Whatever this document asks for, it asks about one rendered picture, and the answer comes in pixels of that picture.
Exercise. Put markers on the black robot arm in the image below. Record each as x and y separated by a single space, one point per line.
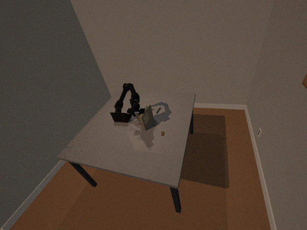
134 101

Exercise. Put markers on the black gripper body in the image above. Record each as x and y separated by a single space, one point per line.
130 110

